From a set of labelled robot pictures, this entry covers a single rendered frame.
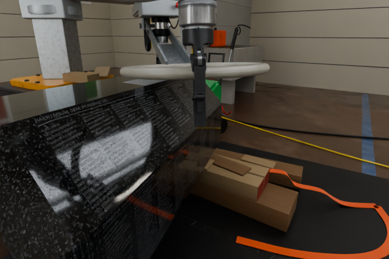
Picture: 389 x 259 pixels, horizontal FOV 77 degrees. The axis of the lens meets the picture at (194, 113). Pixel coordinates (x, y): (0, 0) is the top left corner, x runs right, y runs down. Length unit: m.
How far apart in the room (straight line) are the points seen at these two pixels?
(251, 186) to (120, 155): 0.90
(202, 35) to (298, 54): 5.12
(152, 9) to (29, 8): 0.78
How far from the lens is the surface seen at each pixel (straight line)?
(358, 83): 5.62
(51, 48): 1.84
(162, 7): 1.38
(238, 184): 1.54
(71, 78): 1.69
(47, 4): 1.79
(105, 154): 0.79
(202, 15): 0.58
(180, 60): 1.17
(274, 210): 1.53
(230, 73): 0.63
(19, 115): 0.83
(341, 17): 5.57
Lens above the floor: 1.06
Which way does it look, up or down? 18 degrees down
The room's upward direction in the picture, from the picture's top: straight up
